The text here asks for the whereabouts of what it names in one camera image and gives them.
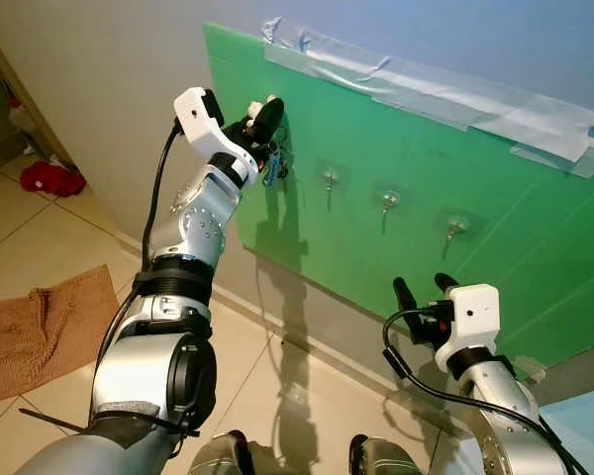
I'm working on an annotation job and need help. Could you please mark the short clear tape strip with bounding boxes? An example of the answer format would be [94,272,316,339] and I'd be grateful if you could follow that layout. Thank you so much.
[510,124,594,179]

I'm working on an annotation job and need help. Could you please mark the brown floor mat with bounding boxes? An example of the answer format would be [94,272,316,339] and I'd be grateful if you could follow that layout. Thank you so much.
[0,264,120,407]

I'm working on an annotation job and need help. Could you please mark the red cloth heap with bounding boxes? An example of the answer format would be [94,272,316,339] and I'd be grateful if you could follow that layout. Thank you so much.
[20,160,87,197]

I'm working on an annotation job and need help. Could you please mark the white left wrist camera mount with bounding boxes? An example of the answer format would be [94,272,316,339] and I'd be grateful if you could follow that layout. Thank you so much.
[173,87,260,179]

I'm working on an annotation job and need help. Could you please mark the clear tape piece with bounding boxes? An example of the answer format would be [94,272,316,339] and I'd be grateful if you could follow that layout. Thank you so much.
[515,356,547,382]

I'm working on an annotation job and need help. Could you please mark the white figure keychain with keys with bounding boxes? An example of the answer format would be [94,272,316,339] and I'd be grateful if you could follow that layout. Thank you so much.
[244,95,293,189]

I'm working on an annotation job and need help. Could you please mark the green corrugated plastic board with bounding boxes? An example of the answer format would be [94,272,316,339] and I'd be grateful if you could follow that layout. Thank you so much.
[200,22,594,369]

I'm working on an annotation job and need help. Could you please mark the grey robot left leg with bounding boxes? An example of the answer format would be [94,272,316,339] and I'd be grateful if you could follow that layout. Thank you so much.
[188,428,256,475]

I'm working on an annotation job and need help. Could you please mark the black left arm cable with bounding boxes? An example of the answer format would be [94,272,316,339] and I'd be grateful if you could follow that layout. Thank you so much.
[99,119,184,397]

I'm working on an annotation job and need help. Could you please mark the long clear tape strip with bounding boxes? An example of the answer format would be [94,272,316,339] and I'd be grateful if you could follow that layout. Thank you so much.
[262,15,590,164]

